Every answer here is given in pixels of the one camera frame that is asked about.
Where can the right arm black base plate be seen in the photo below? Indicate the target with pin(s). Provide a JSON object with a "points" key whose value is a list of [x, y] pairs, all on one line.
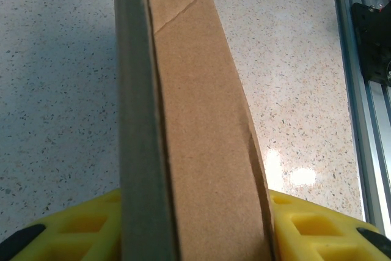
{"points": [[369, 38]]}

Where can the brown cardboard box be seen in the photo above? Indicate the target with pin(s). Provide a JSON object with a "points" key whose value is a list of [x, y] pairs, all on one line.
{"points": [[198, 120]]}

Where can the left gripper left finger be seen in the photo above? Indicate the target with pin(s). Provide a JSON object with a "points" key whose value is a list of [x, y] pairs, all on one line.
{"points": [[61, 233]]}

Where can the aluminium mounting rail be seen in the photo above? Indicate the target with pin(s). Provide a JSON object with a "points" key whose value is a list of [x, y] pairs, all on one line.
{"points": [[372, 120]]}

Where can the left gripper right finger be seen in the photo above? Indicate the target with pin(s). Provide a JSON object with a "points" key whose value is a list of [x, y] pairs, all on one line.
{"points": [[320, 233]]}

